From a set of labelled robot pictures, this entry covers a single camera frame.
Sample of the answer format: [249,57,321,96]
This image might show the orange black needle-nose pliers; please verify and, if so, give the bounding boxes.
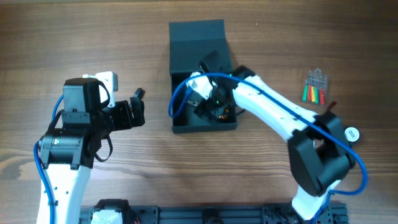
[218,106,231,121]

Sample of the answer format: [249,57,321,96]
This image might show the red black handled screwdriver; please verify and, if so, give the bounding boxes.
[134,88,145,99]

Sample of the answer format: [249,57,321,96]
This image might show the clear case coloured screwdrivers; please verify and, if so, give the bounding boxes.
[302,68,329,105]

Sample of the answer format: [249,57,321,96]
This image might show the round black white buzzer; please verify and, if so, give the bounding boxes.
[345,126,360,144]

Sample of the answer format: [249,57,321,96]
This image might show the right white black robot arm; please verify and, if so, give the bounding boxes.
[186,66,356,223]

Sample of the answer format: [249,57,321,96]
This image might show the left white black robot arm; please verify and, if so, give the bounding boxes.
[34,78,145,223]

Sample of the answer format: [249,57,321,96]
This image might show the dark green open box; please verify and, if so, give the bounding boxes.
[169,20,238,134]

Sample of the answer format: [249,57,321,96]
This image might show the right blue cable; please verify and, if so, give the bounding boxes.
[168,72,369,224]

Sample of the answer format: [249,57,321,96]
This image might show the blue cable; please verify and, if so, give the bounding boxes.
[33,94,65,224]
[168,72,369,224]

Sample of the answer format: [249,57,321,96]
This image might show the left blue cable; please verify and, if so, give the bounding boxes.
[33,94,65,224]

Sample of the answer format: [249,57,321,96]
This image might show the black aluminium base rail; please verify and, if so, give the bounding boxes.
[78,203,349,224]

